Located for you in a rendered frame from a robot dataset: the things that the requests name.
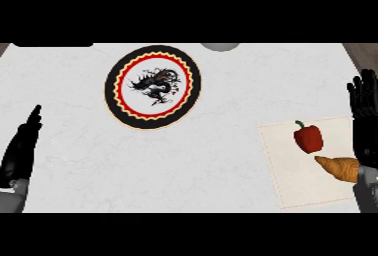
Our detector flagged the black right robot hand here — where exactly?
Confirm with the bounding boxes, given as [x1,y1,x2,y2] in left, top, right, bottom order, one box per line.
[345,68,378,169]

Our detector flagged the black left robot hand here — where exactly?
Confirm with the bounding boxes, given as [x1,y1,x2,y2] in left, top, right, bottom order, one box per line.
[0,104,44,190]

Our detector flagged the red bell pepper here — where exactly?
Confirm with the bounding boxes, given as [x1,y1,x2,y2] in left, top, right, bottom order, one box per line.
[292,120,325,155]

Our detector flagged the cream placemat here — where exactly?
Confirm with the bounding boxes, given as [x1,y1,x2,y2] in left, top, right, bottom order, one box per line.
[258,116,365,210]

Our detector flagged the dragon print plate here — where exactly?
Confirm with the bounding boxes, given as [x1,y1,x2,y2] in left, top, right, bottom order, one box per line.
[103,44,202,131]

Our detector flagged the golden croissant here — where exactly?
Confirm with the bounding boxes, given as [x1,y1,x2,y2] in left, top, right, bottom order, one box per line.
[313,155,362,184]

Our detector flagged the grey round object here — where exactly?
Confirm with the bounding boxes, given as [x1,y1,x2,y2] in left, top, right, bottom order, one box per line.
[201,42,241,53]

